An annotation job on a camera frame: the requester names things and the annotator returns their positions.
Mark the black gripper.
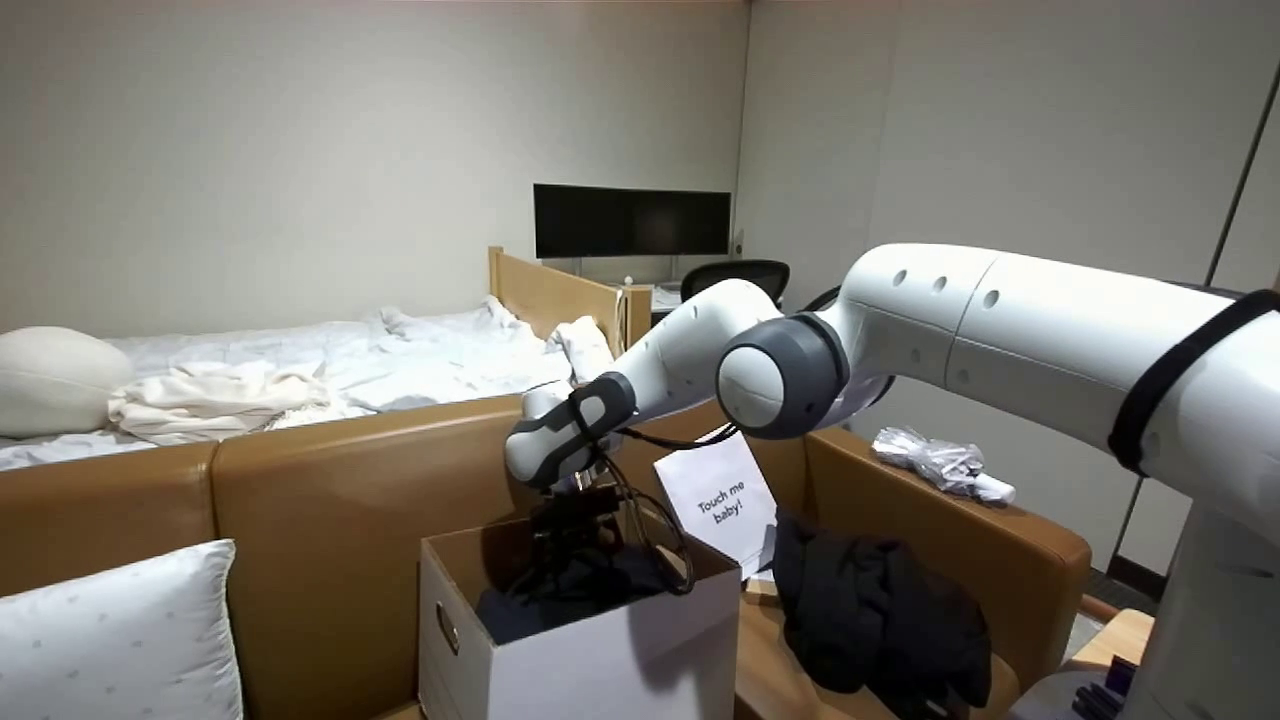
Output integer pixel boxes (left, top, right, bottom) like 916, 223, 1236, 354
533, 464, 633, 544

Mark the black garment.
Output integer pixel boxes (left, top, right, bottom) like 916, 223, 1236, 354
769, 519, 996, 720

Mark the cardboard box with white front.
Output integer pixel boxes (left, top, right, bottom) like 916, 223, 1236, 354
413, 506, 743, 720

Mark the brown cardboard box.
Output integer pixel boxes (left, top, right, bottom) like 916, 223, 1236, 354
0, 384, 1098, 720

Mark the white paper sign with text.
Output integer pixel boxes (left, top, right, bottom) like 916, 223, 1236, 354
648, 426, 784, 585

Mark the white bed mattress sheet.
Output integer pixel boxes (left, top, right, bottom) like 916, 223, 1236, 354
0, 297, 627, 479

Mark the black mesh office chair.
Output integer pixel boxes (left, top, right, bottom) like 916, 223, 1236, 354
676, 255, 797, 307

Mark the black wide monitor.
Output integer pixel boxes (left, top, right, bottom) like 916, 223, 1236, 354
527, 181, 735, 264

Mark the crumpled white blanket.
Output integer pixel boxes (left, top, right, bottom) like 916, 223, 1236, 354
104, 361, 340, 449

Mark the white square pillow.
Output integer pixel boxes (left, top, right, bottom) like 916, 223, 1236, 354
0, 534, 254, 720

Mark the round white pillow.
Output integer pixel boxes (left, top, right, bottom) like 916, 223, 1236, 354
0, 325, 140, 443

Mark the wooden bed frame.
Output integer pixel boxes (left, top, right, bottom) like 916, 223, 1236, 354
483, 243, 662, 378

